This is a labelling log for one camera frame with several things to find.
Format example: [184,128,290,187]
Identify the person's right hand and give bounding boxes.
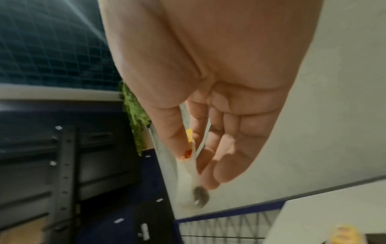
[97,0,323,191]

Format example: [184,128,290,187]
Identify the white tea bag yellow tag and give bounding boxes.
[175,102,212,209]
[330,223,366,244]

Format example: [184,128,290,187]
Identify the green plants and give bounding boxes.
[119,80,152,157]

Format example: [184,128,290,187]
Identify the white beam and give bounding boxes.
[0,84,125,102]

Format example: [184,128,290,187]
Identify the glass building facade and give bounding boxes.
[0,0,123,91]

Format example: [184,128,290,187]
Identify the purple metal mesh railing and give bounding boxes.
[173,200,287,244]

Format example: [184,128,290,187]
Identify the dark cabinet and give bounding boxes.
[76,149,182,244]

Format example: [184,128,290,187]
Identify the black metal rack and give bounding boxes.
[0,98,142,233]

